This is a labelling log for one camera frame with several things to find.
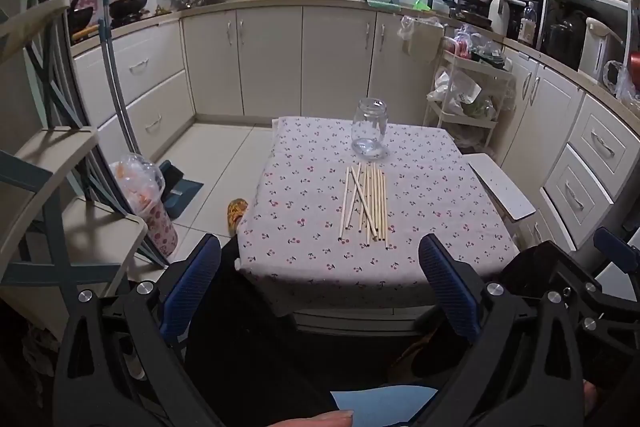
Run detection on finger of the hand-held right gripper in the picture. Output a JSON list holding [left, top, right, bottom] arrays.
[[522, 241, 623, 308], [593, 227, 640, 275]]

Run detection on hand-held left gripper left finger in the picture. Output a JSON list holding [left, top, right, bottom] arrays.
[[52, 234, 223, 427]]

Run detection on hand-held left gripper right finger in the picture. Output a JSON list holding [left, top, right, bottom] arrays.
[[417, 234, 586, 427]]

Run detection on bundle of wooden chopsticks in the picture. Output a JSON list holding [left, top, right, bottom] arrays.
[[338, 162, 392, 249]]

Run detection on clear glass jar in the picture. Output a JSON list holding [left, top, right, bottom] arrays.
[[351, 98, 390, 159]]

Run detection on person's left hand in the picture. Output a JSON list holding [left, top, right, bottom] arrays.
[[272, 409, 355, 427]]

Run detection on floral trash bin with bag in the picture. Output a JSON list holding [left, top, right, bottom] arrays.
[[111, 153, 179, 258]]

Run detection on yellow patterned slipper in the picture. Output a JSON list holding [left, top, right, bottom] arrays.
[[227, 198, 248, 235]]

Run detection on teal dustpan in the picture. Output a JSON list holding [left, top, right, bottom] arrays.
[[159, 159, 205, 219]]

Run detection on white stool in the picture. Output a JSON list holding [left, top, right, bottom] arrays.
[[467, 152, 537, 222]]

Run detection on cream side base cabinet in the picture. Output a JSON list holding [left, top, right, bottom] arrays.
[[495, 47, 640, 258]]

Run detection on blue sheet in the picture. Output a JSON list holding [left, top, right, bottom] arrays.
[[330, 386, 441, 427]]

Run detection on cherry print tablecloth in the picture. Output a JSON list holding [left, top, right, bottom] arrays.
[[235, 116, 521, 308]]

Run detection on clear crumpled plastic bag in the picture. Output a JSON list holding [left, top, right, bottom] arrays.
[[602, 59, 640, 102]]

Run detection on beige and teal folding rack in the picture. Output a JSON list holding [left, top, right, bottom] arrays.
[[0, 0, 171, 308]]

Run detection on white thermos kettle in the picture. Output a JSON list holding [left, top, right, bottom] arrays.
[[579, 17, 623, 80]]

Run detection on cream drawer cabinet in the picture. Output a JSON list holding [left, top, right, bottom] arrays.
[[72, 19, 196, 158]]

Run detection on white rolling cart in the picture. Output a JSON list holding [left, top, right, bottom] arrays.
[[425, 49, 516, 158]]

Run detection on black cooking pot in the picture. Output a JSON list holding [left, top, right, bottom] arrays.
[[542, 12, 586, 62]]

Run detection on clear plastic bottle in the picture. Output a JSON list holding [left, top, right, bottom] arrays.
[[517, 2, 538, 45]]

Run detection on plastic wrapped groceries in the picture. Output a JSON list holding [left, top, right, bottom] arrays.
[[452, 27, 506, 68]]

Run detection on cream sink base cabinet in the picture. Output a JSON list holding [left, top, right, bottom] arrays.
[[182, 4, 441, 124]]

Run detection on hanging white plastic bag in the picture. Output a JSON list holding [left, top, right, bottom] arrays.
[[397, 14, 443, 65]]

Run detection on white jug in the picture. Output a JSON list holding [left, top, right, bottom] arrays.
[[487, 0, 511, 35]]

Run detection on green dishcloth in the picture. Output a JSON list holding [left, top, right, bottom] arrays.
[[367, 0, 431, 12]]

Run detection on grey handled broom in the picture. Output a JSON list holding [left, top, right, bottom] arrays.
[[97, 0, 143, 162]]

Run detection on black wok with handle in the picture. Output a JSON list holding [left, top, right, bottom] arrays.
[[109, 0, 149, 20]]

